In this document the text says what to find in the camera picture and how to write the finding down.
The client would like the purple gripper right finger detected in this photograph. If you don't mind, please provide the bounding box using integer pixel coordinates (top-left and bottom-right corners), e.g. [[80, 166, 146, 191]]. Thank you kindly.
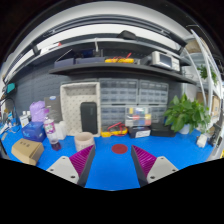
[[131, 145, 178, 187]]

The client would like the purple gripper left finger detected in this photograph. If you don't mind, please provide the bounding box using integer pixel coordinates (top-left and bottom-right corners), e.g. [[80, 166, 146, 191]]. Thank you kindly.
[[47, 145, 95, 187]]

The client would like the beige ribbed cup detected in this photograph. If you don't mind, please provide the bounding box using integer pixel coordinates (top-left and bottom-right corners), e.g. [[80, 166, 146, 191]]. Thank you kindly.
[[74, 132, 95, 151]]

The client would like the red round marker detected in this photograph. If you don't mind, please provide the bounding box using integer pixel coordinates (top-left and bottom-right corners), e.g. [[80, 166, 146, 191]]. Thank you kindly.
[[112, 144, 128, 154]]

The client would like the blue table mat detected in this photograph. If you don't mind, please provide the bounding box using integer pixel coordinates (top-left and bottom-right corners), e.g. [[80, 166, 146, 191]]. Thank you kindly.
[[1, 128, 214, 192]]

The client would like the black labelled box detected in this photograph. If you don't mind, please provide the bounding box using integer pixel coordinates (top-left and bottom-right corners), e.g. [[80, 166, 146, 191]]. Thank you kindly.
[[128, 126, 151, 138]]

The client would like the white translucent container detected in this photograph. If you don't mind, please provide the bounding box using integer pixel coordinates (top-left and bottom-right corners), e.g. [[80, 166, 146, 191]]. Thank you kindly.
[[55, 121, 67, 140]]

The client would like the brown cardboard box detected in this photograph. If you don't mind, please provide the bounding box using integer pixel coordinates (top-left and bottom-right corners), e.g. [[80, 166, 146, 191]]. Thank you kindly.
[[11, 138, 44, 166]]

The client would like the plastic bottle with purple liquid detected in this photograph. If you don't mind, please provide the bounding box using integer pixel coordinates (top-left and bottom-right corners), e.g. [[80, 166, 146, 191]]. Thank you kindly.
[[44, 117, 61, 151]]

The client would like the clear box with colourful parts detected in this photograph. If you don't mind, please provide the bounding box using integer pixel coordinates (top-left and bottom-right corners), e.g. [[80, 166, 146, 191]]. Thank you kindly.
[[125, 106, 152, 127]]

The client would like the black rectangular device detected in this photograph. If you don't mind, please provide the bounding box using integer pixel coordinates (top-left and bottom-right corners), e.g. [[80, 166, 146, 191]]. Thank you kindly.
[[80, 102, 98, 134]]

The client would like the blue tissue box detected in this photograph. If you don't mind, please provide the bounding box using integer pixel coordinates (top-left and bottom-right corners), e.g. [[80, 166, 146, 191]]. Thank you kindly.
[[22, 122, 46, 142]]

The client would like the small white adapter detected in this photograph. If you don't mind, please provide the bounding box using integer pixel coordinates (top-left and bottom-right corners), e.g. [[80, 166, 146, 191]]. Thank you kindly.
[[196, 134, 208, 148]]

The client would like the green potted plant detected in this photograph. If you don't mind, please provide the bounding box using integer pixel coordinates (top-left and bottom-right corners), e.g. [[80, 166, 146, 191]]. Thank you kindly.
[[164, 94, 211, 134]]

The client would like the grey drawer organizer cabinet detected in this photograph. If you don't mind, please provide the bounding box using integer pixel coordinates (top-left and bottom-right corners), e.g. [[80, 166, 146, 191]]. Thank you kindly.
[[99, 78, 169, 126]]

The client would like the grey oscilloscope instrument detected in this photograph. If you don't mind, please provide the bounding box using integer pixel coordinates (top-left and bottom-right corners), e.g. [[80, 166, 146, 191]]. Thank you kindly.
[[151, 51, 180, 72]]

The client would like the yellow multimeter on shelf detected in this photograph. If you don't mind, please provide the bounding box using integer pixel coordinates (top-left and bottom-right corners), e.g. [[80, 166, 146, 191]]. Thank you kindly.
[[104, 53, 134, 64]]

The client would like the red and yellow cable tool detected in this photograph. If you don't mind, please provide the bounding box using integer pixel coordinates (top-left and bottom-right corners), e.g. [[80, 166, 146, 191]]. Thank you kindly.
[[101, 122, 128, 137]]

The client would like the dark wall shelf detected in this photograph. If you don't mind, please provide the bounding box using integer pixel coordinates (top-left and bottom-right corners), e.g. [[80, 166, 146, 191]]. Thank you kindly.
[[49, 63, 196, 85]]

